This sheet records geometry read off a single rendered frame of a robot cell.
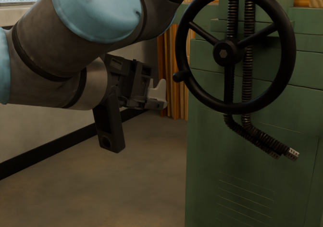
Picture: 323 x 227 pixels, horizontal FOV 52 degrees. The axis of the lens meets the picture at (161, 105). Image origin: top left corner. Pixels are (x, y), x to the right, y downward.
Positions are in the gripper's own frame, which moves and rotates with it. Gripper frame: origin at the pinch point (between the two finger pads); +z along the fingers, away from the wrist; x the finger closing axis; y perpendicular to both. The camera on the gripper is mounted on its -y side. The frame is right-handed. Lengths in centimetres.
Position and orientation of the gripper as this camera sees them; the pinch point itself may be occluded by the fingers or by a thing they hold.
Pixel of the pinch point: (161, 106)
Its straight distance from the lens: 68.7
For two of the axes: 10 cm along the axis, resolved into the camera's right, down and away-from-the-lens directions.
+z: 5.9, 0.8, 8.0
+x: -7.8, -1.9, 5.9
